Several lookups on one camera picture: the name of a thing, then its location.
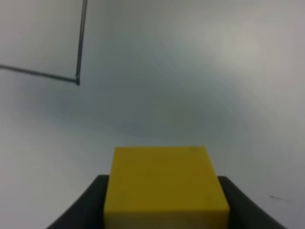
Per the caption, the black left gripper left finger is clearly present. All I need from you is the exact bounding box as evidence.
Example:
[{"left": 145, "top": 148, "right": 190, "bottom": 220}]
[{"left": 48, "top": 175, "right": 109, "bottom": 229}]

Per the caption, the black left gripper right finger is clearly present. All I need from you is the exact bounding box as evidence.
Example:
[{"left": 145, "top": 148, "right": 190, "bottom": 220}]
[{"left": 218, "top": 176, "right": 285, "bottom": 229}]

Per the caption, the yellow cube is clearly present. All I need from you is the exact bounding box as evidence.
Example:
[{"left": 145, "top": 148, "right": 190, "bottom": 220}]
[{"left": 103, "top": 146, "right": 230, "bottom": 229}]

